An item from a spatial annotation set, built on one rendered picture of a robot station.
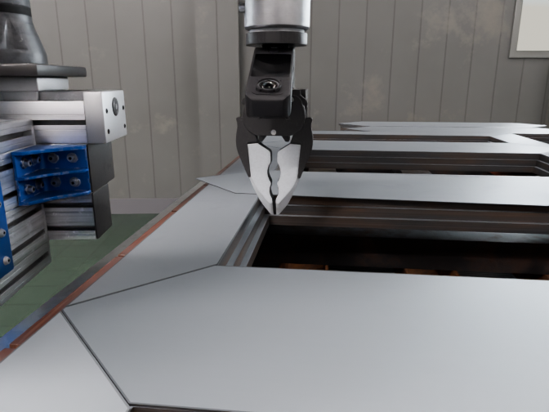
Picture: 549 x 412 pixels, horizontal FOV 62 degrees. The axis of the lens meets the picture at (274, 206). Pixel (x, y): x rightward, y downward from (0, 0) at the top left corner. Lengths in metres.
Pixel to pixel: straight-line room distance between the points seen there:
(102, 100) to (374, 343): 0.69
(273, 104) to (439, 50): 3.37
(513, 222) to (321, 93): 2.97
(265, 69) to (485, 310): 0.31
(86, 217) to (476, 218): 0.66
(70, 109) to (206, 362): 0.67
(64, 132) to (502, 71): 3.48
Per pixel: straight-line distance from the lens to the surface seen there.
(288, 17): 0.53
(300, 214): 0.65
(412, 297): 0.37
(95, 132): 0.88
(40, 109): 0.91
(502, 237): 0.81
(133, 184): 3.76
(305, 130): 0.54
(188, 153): 3.62
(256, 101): 0.46
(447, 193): 0.71
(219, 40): 3.48
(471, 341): 0.32
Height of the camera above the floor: 1.01
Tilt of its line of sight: 15 degrees down
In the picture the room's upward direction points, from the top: straight up
